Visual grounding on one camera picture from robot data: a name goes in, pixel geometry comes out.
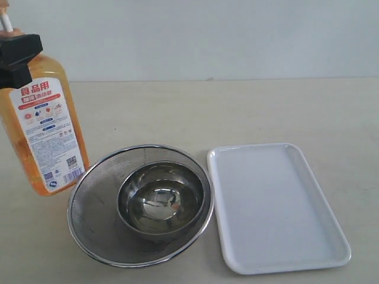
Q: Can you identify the small stainless steel bowl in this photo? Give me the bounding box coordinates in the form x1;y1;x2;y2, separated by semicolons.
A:
117;160;207;240

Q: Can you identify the orange pump soap bottle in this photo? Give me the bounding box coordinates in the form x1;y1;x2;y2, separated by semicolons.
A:
1;1;89;196

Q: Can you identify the steel mesh strainer basket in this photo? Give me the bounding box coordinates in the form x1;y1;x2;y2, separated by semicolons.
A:
67;144;214;268

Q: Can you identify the white rectangular plastic tray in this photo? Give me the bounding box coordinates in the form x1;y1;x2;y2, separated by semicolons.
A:
207;143;351;275

